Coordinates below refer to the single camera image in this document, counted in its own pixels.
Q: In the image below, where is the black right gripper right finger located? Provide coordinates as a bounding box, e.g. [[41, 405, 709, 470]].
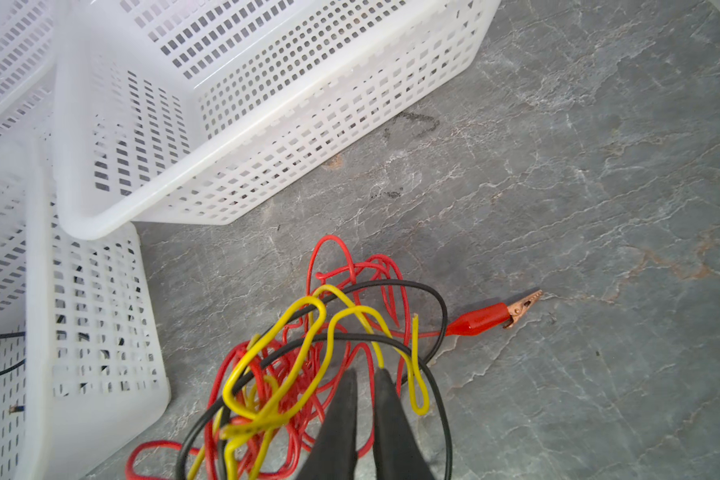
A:
[[373, 369, 434, 480]]

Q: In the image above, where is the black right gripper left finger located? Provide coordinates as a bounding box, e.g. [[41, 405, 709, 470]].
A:
[[297, 369, 358, 480]]

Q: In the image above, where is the red cable with clip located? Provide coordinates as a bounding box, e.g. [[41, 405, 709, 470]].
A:
[[124, 235, 544, 480]]

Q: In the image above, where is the black cable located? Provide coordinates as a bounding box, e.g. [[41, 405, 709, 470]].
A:
[[0, 278, 454, 480]]

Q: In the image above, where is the white basket front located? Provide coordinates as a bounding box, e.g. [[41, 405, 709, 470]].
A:
[[0, 131, 171, 479]]

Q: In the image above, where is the white basket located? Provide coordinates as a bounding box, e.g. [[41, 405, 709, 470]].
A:
[[53, 1, 498, 240], [0, 131, 171, 479], [0, 0, 74, 140]]

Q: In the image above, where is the white basket back right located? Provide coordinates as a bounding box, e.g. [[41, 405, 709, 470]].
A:
[[53, 1, 498, 240]]

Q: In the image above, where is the white basket back left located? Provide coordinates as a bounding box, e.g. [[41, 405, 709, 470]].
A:
[[0, 0, 74, 140]]

